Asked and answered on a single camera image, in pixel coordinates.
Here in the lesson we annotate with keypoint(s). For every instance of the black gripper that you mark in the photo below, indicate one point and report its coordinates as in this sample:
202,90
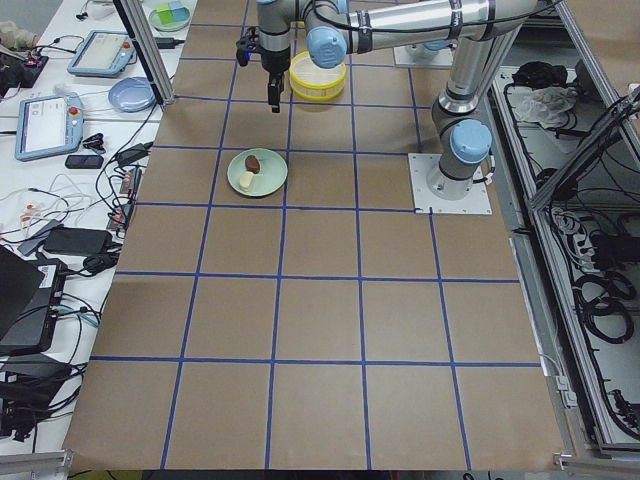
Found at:
274,64

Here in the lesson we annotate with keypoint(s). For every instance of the brown bun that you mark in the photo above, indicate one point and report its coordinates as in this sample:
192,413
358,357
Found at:
252,164

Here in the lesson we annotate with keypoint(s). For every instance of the white bun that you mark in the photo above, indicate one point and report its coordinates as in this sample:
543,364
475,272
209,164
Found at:
246,181

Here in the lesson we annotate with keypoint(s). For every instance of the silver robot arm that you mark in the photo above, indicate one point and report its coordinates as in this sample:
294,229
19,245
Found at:
482,30

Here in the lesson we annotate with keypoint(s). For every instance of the centre yellow bamboo steamer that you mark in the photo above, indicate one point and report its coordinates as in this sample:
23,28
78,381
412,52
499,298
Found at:
315,84

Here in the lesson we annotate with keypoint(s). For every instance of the pale green plate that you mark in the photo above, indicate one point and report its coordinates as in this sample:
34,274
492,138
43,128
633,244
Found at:
274,172

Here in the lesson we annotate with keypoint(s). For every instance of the green glass bowl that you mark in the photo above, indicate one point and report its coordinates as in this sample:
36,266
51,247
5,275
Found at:
170,16

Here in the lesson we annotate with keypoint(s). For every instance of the blue plate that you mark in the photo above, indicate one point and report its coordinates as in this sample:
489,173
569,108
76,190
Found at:
132,94

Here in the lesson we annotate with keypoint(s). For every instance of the far blue teach pendant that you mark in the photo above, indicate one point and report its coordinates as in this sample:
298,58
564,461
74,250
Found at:
103,54

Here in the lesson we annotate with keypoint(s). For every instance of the blue teach pendant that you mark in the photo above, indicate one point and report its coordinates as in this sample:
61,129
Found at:
49,126
103,54

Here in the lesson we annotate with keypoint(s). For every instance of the black phone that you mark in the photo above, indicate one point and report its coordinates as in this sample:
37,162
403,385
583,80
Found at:
84,162

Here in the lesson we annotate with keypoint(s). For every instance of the near blue teach pendant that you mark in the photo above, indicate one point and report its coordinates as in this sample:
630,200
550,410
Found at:
49,126

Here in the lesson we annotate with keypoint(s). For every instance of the black power adapter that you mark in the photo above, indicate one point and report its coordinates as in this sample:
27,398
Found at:
77,241

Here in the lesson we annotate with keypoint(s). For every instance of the crumpled white cloth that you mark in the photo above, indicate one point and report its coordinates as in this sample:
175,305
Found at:
549,107

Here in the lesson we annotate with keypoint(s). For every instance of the black laptop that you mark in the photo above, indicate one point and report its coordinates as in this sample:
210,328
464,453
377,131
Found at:
31,291

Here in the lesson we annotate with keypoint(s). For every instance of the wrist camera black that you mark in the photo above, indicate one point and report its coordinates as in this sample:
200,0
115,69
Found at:
246,45

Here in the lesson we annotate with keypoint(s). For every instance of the aluminium frame post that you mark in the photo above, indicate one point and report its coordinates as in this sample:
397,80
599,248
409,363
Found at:
137,27

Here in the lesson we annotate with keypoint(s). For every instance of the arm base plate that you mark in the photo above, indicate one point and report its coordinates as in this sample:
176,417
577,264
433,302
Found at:
434,193

